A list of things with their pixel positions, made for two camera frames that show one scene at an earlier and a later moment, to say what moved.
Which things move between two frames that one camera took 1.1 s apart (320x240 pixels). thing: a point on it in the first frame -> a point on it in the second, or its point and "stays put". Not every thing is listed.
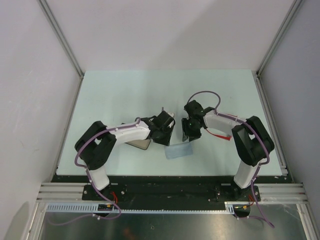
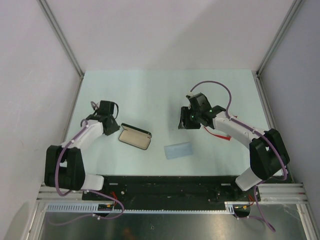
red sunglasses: (228, 138) stays put
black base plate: (138, 189) stays put
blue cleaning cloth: (178, 150) stays put
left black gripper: (165, 141) -> (115, 128)
